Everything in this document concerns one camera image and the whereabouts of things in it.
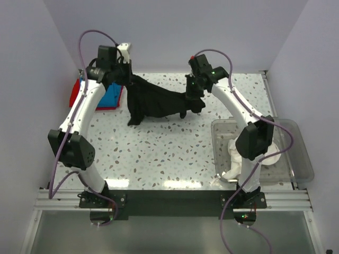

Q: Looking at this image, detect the red folded t shirt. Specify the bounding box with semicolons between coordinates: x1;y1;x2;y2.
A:
69;78;123;111

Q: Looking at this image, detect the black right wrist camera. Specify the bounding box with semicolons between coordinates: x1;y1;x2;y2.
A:
189;54;212;76

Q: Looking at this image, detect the blue folded t shirt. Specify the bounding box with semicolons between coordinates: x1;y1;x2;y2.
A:
79;76;124;108

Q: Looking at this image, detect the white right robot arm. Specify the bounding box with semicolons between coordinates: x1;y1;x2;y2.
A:
186;65;274;208

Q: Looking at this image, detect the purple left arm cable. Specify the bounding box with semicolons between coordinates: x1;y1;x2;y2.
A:
49;30;120;227

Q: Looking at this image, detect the clear plastic bin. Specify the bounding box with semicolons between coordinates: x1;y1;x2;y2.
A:
210;117;315;184

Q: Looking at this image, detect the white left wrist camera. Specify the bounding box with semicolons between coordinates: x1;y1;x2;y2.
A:
117;42;131;64

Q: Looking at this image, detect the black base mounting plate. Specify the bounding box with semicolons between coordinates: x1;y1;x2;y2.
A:
77;190;267;222

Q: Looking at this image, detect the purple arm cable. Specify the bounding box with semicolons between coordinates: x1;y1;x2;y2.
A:
194;48;296;254
49;30;120;227

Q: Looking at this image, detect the black t shirt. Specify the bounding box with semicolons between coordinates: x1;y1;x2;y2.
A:
126;75;206;126

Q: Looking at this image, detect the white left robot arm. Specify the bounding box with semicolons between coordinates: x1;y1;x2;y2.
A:
48;61;132;207

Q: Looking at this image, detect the white t shirt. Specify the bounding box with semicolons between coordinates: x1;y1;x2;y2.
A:
221;138;281;179

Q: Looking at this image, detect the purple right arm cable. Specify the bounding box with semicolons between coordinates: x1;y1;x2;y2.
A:
194;48;296;254

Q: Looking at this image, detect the aluminium rail frame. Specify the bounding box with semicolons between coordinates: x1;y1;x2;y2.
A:
33;189;313;212

